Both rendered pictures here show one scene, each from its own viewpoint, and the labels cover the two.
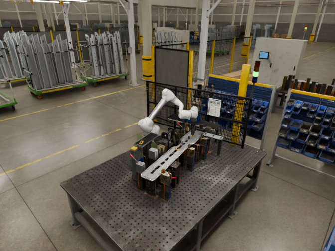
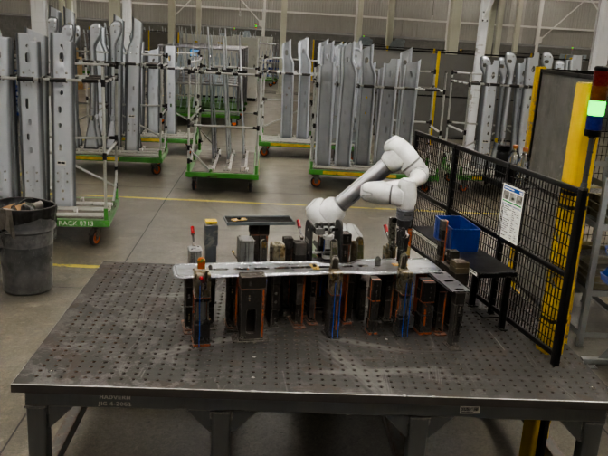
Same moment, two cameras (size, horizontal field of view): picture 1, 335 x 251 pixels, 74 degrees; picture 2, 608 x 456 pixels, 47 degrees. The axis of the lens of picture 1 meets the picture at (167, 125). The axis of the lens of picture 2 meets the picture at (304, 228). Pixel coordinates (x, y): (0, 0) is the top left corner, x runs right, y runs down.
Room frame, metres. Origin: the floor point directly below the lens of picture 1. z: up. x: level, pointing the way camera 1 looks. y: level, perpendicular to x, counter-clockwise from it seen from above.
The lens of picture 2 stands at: (0.06, -2.45, 2.13)
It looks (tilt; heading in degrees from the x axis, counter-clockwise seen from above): 15 degrees down; 44
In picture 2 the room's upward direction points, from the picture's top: 3 degrees clockwise
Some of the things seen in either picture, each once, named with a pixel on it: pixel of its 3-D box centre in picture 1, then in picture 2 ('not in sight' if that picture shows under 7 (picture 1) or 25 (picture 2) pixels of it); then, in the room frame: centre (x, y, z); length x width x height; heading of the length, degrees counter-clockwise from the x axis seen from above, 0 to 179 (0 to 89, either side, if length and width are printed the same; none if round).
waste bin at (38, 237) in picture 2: not in sight; (25, 245); (2.42, 2.93, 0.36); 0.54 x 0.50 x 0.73; 47
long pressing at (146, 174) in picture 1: (177, 150); (310, 268); (2.54, -0.14, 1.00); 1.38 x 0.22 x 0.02; 149
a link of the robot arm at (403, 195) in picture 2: (193, 111); (403, 193); (2.95, -0.37, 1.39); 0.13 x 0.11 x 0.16; 119
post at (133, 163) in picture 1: (134, 164); (210, 262); (2.31, 0.40, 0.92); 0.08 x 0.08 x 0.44; 59
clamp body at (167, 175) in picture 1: (166, 186); (202, 307); (1.96, 0.01, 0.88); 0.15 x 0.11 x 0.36; 59
